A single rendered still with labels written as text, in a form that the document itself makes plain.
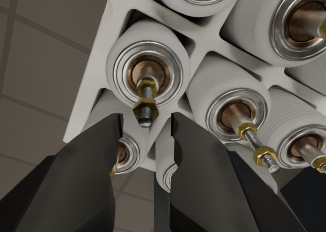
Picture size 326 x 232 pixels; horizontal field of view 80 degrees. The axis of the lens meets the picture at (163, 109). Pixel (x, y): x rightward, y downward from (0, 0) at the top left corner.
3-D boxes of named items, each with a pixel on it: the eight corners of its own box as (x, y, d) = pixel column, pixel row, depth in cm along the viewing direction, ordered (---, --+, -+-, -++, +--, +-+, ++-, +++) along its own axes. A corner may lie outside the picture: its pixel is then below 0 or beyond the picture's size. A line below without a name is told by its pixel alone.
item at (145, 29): (130, 72, 40) (114, 118, 24) (120, 20, 35) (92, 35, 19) (177, 66, 39) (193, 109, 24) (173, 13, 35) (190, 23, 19)
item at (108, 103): (129, 65, 39) (112, 108, 23) (158, 99, 43) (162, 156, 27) (95, 92, 41) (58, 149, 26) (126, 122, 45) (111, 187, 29)
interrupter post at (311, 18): (292, 37, 20) (315, 43, 17) (293, 12, 19) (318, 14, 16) (316, 31, 20) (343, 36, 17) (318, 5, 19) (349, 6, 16)
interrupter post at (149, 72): (139, 87, 22) (137, 99, 19) (136, 66, 21) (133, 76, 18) (160, 84, 22) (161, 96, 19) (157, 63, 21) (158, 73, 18)
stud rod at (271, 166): (241, 117, 23) (278, 164, 16) (245, 122, 23) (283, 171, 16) (234, 121, 23) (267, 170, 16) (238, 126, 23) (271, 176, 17)
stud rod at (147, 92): (147, 75, 19) (144, 113, 13) (154, 81, 20) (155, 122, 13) (140, 82, 20) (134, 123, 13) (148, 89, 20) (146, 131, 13)
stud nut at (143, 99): (146, 91, 14) (145, 96, 14) (163, 105, 15) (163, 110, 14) (129, 109, 15) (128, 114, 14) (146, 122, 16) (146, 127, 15)
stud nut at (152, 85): (147, 74, 18) (147, 78, 17) (161, 86, 18) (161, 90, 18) (134, 90, 18) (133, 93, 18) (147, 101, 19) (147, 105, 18)
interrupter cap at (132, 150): (112, 117, 24) (111, 120, 23) (151, 154, 27) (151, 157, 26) (71, 148, 26) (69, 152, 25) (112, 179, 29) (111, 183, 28)
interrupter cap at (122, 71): (121, 109, 23) (120, 112, 23) (105, 43, 20) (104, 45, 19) (184, 102, 23) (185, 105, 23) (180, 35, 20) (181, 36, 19)
